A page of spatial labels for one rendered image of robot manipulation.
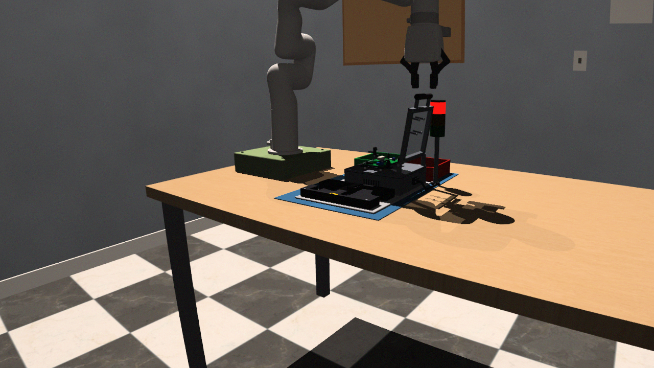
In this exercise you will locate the green open-top bin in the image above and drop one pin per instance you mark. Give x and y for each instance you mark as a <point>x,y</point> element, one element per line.
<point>369,157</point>

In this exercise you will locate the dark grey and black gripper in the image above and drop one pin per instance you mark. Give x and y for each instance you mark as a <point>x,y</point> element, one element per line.
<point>424,44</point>

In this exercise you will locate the red bin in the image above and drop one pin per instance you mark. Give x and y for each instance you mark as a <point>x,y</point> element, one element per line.
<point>443,168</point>

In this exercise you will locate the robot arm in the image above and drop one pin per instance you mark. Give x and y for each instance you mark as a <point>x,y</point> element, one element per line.
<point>290,43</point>

